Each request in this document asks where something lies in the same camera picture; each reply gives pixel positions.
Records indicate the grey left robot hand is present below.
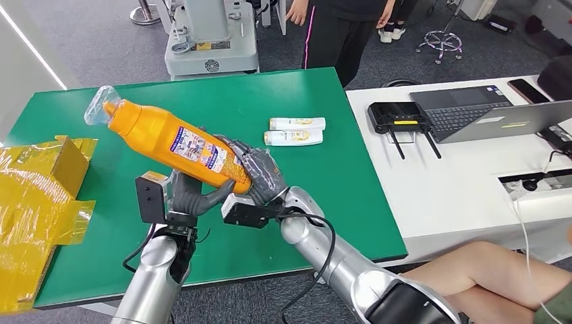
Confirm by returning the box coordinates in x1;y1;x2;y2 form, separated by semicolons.
167;169;236;217

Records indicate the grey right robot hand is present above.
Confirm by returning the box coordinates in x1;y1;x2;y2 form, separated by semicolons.
213;134;289;207

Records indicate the large orange bottle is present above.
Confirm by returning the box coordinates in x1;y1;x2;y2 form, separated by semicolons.
84;86;254;196

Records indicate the small white shampoo bottle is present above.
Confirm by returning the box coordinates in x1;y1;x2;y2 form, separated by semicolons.
264;130;324;147
269;117;326;132

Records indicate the white robot lift machine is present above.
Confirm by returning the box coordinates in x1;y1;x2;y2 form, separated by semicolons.
163;0;260;82

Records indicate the black router with antennas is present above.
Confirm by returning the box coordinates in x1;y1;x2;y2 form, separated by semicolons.
367;101;442;161

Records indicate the person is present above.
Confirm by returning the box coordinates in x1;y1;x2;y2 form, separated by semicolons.
377;0;420;45
285;0;397;88
401;225;572;324

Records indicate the yellow taped cardboard box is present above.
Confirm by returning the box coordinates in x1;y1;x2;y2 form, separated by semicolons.
0;135;98;314

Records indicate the metal stanchion base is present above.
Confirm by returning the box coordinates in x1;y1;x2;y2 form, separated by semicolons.
130;0;162;26

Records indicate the chrome chair base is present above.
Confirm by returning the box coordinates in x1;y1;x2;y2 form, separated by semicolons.
416;30;464;65

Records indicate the grey open laptop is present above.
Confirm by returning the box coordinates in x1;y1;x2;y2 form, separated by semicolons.
409;84;572;145

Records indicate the black smartphone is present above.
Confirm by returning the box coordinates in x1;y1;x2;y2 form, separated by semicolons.
507;78;551;105

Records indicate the desk socket tray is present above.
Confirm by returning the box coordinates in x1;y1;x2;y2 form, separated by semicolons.
497;169;572;196

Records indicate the black power adapter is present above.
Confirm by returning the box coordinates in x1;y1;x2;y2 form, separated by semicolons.
536;125;572;157

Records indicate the black bag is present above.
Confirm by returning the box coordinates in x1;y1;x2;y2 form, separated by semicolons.
536;55;572;102

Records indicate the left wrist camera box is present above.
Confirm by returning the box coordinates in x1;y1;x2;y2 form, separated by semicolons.
135;171;170;225

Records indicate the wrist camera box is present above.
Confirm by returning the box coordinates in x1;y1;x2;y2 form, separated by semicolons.
135;171;170;225
221;193;287;230

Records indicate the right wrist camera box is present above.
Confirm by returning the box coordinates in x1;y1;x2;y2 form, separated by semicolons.
221;193;287;230

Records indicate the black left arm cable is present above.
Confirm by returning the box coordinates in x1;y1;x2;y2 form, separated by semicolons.
122;223;156;274

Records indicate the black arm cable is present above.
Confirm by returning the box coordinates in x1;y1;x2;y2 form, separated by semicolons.
122;223;156;274
277;212;337;324

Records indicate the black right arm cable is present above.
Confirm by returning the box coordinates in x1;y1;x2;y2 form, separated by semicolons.
277;212;337;324

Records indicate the thin white cable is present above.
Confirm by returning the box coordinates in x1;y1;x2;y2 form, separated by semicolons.
509;152;572;324

